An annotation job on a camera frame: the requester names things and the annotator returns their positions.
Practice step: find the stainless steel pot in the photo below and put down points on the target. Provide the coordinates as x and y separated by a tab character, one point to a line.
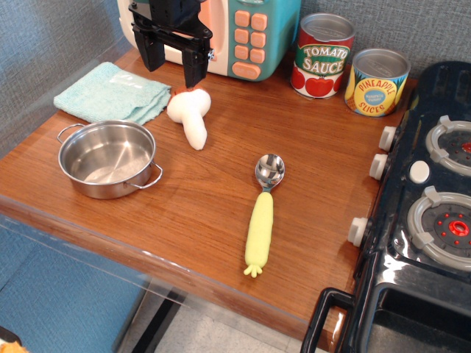
108	159

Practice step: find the light blue folded cloth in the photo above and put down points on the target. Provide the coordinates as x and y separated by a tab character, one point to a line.
110	93

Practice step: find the spoon with yellow handle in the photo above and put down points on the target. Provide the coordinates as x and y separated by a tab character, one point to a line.
269	172

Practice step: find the tomato sauce can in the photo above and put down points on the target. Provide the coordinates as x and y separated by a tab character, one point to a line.
323	48

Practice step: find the orange plush object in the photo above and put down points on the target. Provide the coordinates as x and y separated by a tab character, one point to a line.
12	347

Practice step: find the teal toy microwave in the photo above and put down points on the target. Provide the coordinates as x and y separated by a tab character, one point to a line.
250	38

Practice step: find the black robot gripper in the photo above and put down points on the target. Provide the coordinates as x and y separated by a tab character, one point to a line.
175	24

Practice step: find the black toy stove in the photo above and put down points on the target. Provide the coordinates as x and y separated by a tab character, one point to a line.
412	277

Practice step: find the white plush mushroom toy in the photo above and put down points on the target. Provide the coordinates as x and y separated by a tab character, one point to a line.
188	108

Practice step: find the pineapple slices can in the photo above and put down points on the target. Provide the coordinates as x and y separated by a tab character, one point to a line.
376	82

